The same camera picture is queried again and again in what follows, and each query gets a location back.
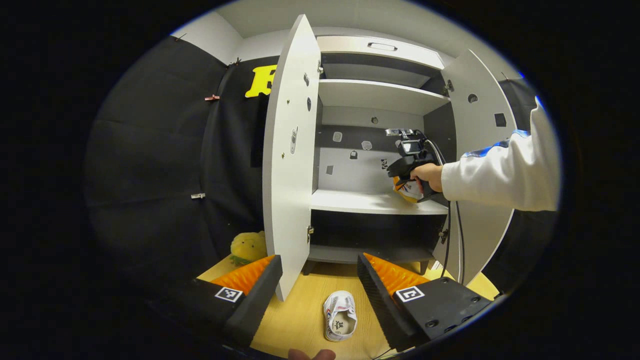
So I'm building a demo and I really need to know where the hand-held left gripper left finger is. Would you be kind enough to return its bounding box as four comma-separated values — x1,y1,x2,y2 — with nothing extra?
148,254,284,351

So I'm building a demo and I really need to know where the white cabinet door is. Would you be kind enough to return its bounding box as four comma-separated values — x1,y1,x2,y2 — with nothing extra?
262,14,322,302
432,49,518,286

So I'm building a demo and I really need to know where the yellow plush toy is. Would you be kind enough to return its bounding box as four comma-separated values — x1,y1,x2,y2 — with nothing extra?
230,231,268,267

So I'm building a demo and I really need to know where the white shoe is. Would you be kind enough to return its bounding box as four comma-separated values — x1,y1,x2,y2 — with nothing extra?
395,177,426,203
322,290,358,342

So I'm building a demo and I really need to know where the black cable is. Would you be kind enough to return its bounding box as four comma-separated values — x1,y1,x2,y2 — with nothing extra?
424,139,452,279
454,200,467,286

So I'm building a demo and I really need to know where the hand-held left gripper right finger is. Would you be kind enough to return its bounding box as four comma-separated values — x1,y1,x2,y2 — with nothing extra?
356,252,496,353

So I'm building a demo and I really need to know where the white shoe cabinet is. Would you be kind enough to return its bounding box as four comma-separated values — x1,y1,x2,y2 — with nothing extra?
307,35,453,276

